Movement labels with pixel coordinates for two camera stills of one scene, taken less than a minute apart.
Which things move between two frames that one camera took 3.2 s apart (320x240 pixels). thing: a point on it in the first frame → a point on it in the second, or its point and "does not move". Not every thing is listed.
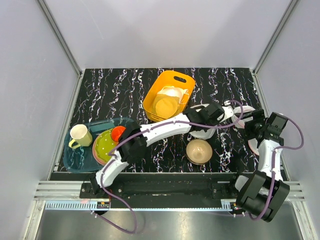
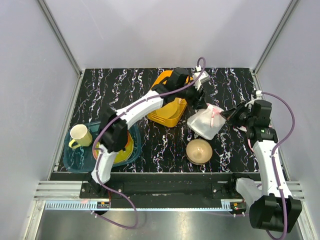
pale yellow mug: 82,137 does not move
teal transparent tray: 81,159 does not move
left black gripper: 217,120 → 198,100
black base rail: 166,186 does not move
